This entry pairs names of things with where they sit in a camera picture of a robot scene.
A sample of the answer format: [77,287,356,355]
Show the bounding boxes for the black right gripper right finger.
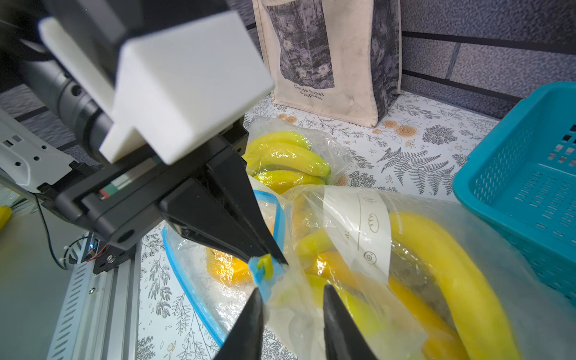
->
[323,284,377,360]

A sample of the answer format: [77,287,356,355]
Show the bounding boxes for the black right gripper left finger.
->
[214,288,265,360]

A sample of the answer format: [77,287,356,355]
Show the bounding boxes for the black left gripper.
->
[37,119,288,264]

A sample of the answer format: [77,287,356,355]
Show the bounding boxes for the clear zip-top bag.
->
[160,184,576,360]
[242,115,352,194]

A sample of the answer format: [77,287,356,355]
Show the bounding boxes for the large yellow banana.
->
[390,211,522,359]

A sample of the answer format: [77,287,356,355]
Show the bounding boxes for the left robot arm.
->
[1,1,285,263]

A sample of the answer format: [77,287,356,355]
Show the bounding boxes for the yellow banana bunch left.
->
[242,130,332,194]

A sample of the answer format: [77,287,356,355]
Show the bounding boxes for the bananas in right bag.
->
[206,224,471,360]

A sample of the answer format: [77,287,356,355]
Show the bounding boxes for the beige canvas tote bag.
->
[253,0,402,128]

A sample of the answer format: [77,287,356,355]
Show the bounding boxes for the teal plastic basket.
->
[453,82,575,304]

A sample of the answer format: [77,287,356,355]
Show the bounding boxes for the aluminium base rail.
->
[46,244,141,359]

